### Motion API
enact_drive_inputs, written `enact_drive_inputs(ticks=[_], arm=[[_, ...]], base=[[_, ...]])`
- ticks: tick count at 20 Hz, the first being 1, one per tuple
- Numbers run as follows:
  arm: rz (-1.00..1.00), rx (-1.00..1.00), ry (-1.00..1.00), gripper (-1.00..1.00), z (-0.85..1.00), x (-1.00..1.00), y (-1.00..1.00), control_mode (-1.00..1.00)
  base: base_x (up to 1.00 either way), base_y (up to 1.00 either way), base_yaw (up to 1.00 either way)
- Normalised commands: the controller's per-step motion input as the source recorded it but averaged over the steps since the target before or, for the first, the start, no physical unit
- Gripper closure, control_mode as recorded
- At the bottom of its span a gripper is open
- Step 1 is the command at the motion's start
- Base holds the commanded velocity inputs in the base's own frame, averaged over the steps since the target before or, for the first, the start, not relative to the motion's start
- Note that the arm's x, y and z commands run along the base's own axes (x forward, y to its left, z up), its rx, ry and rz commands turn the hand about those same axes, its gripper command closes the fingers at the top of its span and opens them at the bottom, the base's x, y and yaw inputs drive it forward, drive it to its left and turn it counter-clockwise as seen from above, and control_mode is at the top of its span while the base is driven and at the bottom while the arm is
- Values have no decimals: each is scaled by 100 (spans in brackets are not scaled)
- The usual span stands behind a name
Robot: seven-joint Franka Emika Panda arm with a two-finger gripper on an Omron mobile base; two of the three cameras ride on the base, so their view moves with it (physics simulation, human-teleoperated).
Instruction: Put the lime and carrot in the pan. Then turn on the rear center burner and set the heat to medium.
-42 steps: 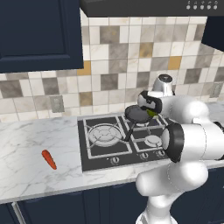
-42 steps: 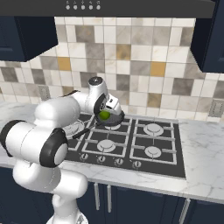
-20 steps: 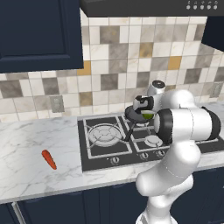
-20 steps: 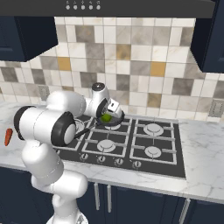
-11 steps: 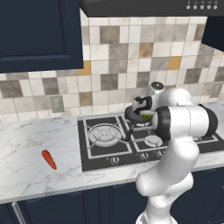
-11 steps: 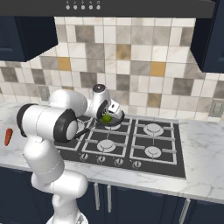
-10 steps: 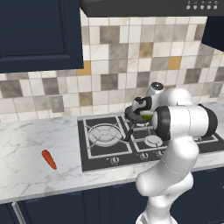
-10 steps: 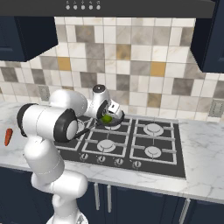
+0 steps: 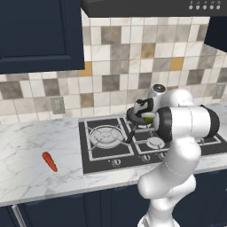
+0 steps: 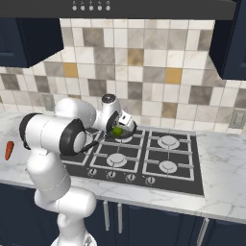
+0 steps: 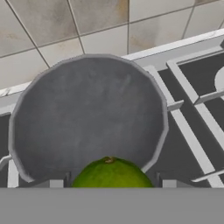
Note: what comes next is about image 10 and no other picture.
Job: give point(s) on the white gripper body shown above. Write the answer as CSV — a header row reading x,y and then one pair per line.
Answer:
x,y
127,119

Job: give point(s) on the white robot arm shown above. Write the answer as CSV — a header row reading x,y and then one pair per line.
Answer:
x,y
48,134

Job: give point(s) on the black frying pan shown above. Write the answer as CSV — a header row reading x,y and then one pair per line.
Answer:
x,y
129,131

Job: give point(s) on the green lime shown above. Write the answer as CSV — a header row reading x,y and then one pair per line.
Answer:
x,y
117,131

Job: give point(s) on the orange carrot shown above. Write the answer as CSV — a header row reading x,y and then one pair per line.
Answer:
x,y
9,150

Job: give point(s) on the black gas hob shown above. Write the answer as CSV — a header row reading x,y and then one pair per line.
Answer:
x,y
166,157

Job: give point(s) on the round silver hob knob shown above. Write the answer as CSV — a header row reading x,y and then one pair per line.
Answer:
x,y
150,180
130,177
92,172
111,174

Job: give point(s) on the dark blue base cupboard door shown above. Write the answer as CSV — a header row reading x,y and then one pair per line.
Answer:
x,y
227,235
153,227
16,217

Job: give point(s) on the dark grey range hood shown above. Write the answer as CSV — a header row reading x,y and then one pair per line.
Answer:
x,y
144,8

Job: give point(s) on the grey wall socket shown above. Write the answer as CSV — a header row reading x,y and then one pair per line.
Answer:
x,y
237,118
48,102

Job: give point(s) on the dark blue wall cupboard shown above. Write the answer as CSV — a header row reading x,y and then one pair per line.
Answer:
x,y
25,40
230,41

